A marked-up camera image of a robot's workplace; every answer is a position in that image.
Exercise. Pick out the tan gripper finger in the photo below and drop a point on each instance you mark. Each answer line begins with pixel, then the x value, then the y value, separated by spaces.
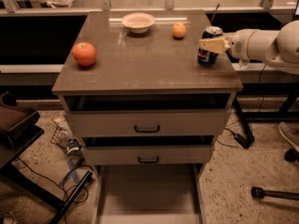
pixel 217 44

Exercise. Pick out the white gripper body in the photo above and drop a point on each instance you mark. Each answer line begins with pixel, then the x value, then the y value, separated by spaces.
pixel 237 45

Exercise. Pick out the pepsi can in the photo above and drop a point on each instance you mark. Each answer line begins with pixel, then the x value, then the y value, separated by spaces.
pixel 204 57

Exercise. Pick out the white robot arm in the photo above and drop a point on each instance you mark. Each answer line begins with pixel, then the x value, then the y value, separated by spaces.
pixel 276 48

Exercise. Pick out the grey drawer cabinet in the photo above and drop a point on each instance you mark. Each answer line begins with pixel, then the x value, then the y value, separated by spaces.
pixel 153 72

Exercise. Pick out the middle grey drawer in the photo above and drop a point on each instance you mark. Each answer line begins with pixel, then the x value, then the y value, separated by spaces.
pixel 148 150

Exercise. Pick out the grey drawer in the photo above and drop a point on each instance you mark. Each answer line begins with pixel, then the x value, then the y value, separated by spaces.
pixel 110 124
pixel 148 150

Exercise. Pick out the top grey drawer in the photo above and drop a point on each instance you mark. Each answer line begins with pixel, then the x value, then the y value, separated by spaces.
pixel 110 124

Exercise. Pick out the open bottom drawer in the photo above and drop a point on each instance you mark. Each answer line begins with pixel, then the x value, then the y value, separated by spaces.
pixel 149 194

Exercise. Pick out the clear plastic water bottle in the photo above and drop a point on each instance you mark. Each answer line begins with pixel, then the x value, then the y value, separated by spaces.
pixel 243 64

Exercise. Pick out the orange fruit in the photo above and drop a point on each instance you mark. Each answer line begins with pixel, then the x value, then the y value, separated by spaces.
pixel 179 30

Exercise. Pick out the white paper bowl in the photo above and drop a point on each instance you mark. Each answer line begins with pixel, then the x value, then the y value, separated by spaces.
pixel 138 23

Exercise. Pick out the grey shoe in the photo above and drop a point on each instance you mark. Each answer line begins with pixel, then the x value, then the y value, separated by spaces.
pixel 290 132

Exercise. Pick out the black caster wheel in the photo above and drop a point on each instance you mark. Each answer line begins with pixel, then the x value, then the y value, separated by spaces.
pixel 291 155

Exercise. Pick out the red apple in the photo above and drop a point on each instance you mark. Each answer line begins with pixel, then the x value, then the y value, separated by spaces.
pixel 84 54

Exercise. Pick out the black pole with knob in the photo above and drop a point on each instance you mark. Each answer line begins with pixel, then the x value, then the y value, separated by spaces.
pixel 260 193

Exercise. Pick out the black bar on floor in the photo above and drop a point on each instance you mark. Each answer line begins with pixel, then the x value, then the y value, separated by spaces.
pixel 72 197

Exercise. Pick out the wire basket on floor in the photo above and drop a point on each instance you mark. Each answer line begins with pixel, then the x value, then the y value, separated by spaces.
pixel 63 137

